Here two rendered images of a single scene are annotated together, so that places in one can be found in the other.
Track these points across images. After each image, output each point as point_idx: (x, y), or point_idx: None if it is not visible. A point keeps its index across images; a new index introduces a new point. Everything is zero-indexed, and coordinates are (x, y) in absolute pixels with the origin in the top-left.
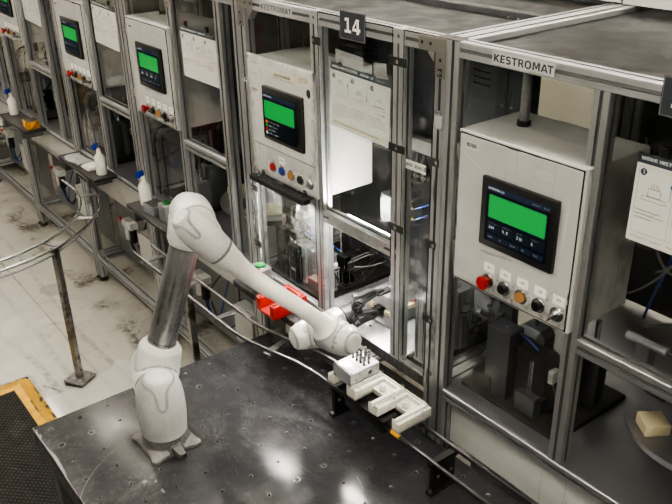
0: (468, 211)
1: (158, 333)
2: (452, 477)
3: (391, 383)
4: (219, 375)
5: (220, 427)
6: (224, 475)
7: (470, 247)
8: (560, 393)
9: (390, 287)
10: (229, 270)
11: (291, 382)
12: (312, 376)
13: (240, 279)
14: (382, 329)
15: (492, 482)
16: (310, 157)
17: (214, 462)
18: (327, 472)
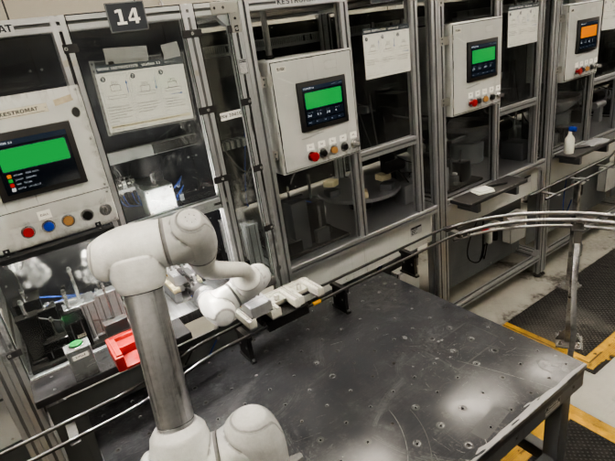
0: (287, 118)
1: (187, 404)
2: (361, 279)
3: (272, 293)
4: None
5: None
6: (325, 423)
7: (295, 143)
8: (360, 192)
9: (179, 267)
10: (214, 262)
11: (194, 393)
12: (190, 380)
13: (213, 272)
14: None
15: None
16: (97, 180)
17: (307, 434)
18: (325, 359)
